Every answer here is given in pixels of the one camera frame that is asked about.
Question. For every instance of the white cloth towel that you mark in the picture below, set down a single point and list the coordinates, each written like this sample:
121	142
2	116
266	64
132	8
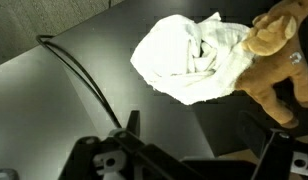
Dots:
174	56

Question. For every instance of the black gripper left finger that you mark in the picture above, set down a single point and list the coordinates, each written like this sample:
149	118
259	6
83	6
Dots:
134	121

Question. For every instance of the brown plush moose toy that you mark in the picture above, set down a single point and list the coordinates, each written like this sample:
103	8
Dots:
280	66

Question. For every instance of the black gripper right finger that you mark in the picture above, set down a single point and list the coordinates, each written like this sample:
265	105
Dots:
254	130

